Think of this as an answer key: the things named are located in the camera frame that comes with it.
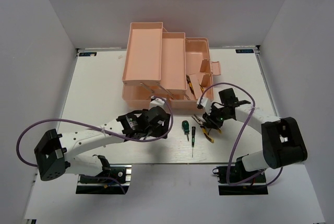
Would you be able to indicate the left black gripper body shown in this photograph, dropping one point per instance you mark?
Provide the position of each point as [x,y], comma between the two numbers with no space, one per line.
[164,127]

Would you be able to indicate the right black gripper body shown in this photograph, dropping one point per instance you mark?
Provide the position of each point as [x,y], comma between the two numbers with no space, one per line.
[217,112]

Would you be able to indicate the yellow long-nose pliers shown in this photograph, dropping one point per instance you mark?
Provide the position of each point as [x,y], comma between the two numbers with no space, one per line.
[206,131]

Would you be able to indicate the yellow black pliers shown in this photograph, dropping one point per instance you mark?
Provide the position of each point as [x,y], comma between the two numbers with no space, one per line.
[194,90]

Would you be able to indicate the pink plastic tool box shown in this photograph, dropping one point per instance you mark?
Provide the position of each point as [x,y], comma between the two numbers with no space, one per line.
[157,62]

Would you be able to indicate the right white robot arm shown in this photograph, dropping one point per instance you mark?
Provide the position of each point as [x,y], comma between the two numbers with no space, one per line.
[281,138]

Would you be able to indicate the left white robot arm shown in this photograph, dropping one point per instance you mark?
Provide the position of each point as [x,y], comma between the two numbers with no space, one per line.
[57,154]

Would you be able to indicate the black precision screwdriver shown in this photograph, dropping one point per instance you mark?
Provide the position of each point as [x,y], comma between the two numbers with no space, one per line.
[193,133]

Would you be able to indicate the green stubby screwdriver middle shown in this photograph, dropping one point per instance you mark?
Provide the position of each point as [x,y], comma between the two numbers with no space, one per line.
[185,127]

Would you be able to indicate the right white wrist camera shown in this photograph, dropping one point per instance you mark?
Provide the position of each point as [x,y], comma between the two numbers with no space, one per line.
[205,104]

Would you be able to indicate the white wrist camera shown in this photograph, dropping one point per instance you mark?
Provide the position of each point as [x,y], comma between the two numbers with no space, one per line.
[205,104]
[157,102]

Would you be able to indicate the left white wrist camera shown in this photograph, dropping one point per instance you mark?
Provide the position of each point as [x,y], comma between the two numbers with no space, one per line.
[157,102]

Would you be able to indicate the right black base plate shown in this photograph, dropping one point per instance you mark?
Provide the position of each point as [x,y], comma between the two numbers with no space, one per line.
[255,186]

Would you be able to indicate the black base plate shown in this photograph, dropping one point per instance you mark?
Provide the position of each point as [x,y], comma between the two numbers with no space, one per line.
[115,181]
[255,186]

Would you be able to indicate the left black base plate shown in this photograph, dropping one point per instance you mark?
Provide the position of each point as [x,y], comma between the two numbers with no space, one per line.
[115,181]

